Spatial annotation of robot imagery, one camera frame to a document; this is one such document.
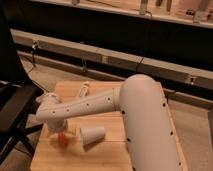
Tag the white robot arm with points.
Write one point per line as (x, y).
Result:
(148, 128)

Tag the white plastic bottle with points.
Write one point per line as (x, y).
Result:
(84, 89)

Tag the black office chair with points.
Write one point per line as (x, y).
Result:
(13, 119)

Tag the white paper cup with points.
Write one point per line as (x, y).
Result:
(92, 134)

